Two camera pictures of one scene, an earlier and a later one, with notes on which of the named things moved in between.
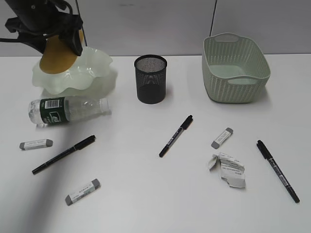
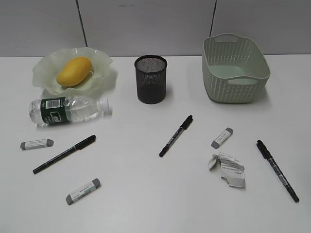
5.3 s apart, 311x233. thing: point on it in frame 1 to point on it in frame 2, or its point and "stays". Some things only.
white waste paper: x=232 y=169 stays
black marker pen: x=267 y=156 stays
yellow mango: x=57 y=58 to x=74 y=71
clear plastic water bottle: x=50 y=110 stays
